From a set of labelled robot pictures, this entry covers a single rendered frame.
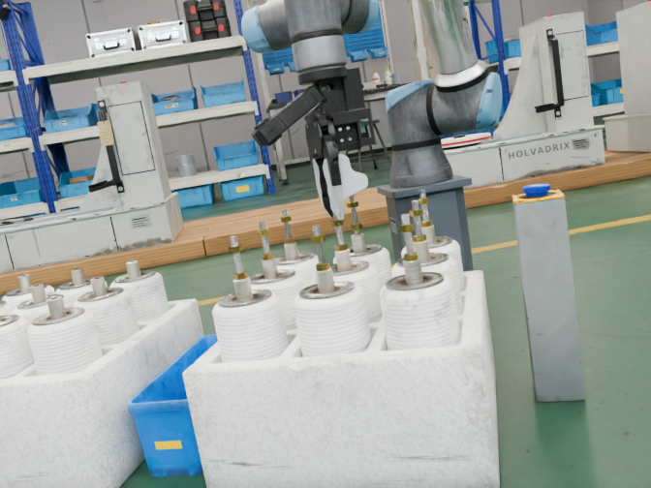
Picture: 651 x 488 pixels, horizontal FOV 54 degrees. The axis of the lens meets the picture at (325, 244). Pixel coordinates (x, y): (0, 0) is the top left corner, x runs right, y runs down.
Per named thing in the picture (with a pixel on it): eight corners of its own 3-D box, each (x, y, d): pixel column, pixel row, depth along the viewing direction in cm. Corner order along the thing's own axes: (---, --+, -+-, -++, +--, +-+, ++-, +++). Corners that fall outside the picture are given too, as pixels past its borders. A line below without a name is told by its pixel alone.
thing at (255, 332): (222, 426, 93) (197, 306, 90) (273, 400, 99) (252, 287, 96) (263, 442, 86) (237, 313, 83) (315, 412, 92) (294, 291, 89)
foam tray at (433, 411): (289, 380, 125) (272, 290, 122) (495, 366, 115) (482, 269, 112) (207, 496, 88) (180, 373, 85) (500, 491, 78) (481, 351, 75)
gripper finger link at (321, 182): (361, 211, 99) (356, 152, 96) (325, 219, 97) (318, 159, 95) (355, 207, 102) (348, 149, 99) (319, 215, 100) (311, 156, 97)
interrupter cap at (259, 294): (207, 307, 90) (206, 302, 90) (251, 291, 95) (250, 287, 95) (239, 312, 84) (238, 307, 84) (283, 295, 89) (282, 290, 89)
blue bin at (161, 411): (214, 394, 124) (202, 335, 122) (268, 390, 122) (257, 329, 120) (139, 480, 96) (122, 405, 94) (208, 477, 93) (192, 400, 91)
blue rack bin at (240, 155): (218, 169, 595) (214, 146, 591) (260, 163, 598) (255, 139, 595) (216, 171, 546) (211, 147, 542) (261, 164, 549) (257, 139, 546)
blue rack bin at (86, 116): (60, 135, 574) (55, 111, 570) (104, 128, 577) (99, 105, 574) (44, 135, 525) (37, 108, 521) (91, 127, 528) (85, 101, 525)
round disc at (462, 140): (423, 151, 336) (421, 140, 335) (479, 141, 339) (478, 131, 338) (440, 151, 307) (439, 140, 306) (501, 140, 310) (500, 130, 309)
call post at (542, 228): (533, 383, 106) (511, 197, 100) (578, 381, 104) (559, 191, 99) (537, 403, 99) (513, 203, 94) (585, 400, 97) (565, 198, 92)
